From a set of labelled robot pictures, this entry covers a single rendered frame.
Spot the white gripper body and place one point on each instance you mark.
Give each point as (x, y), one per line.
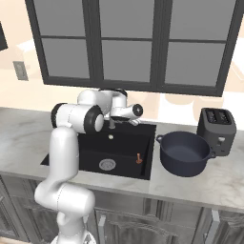
(134, 122)

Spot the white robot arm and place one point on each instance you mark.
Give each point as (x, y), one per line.
(65, 149)

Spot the grey sink tap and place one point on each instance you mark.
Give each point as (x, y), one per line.
(111, 123)

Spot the black kitchen sink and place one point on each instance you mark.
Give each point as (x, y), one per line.
(120, 149)

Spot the brown mushroom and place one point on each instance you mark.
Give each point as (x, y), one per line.
(138, 158)

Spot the dark blue pot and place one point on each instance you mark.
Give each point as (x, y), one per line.
(184, 158)

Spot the grey drawer front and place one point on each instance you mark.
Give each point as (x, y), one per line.
(124, 198)

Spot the black framed window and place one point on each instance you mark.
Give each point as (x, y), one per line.
(133, 44)

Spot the dark grey toaster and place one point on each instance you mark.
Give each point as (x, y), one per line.
(219, 130)

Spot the grey cupboard door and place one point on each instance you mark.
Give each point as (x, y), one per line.
(16, 209)
(230, 228)
(149, 227)

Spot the grey wall outlet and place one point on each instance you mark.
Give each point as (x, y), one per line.
(21, 70)

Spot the black wall cabinet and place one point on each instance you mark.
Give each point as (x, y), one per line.
(2, 36)

